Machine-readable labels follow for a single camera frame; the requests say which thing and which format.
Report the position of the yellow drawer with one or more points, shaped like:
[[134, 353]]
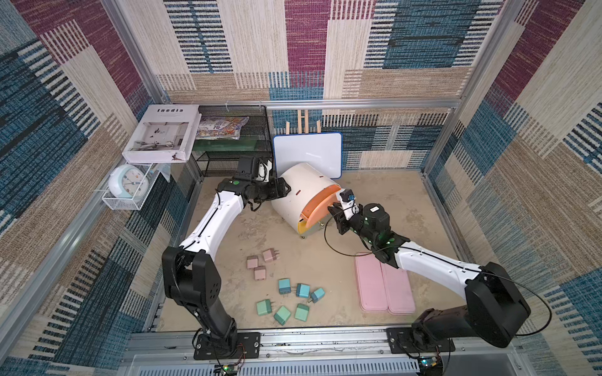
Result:
[[305, 230]]

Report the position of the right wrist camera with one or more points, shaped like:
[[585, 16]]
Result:
[[348, 203]]

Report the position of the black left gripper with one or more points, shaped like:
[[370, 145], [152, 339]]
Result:
[[273, 193]]

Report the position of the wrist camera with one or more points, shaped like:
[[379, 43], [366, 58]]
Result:
[[251, 168], [348, 203]]

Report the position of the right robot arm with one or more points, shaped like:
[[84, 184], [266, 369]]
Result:
[[493, 308]]

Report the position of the white magazine book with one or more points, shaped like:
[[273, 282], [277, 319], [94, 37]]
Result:
[[165, 134]]

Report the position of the pink tray right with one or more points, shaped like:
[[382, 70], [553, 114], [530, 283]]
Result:
[[398, 291]]

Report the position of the white round drawer cabinet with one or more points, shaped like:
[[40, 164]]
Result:
[[305, 183]]

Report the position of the blue framed whiteboard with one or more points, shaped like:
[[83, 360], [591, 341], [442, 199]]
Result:
[[322, 151]]

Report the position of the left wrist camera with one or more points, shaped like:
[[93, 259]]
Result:
[[251, 168]]

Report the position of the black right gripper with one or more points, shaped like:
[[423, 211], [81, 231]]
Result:
[[339, 212]]

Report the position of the orange drawer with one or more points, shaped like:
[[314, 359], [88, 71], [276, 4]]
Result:
[[317, 208]]

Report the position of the teal blue plug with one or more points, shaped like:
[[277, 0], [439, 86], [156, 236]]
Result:
[[317, 295], [303, 291], [284, 286]]

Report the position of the colourful snack bag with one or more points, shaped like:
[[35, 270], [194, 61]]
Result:
[[221, 127]]

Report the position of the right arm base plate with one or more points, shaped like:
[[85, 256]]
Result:
[[403, 340]]

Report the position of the black wire shelf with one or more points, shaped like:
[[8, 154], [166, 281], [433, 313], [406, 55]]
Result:
[[219, 157]]

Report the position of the pink tray left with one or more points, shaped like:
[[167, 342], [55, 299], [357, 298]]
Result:
[[370, 283]]

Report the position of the white wire basket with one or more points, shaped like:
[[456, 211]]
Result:
[[153, 173]]

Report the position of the white alarm clock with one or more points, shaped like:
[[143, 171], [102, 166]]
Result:
[[127, 181]]

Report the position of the pink tray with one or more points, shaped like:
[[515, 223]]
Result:
[[398, 291], [370, 283]]

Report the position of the pink plug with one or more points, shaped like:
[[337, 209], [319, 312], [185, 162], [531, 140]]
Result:
[[260, 273], [270, 255], [252, 262]]

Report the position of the green plug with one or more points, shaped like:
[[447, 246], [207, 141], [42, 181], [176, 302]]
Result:
[[302, 312], [264, 307], [282, 315]]

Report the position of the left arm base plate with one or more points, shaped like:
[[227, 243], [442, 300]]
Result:
[[236, 346]]

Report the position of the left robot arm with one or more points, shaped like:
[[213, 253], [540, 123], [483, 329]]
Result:
[[191, 278]]

